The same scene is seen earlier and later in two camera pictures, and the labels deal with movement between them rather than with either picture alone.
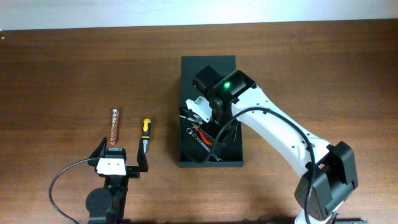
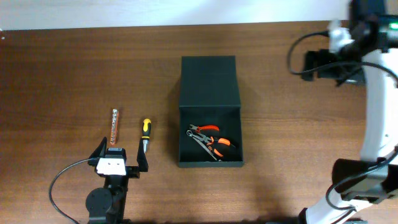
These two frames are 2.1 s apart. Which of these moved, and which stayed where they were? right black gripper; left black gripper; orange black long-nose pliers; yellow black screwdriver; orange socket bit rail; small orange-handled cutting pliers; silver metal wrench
Moved: orange black long-nose pliers; small orange-handled cutting pliers; right black gripper
Stayed: left black gripper; yellow black screwdriver; silver metal wrench; orange socket bit rail
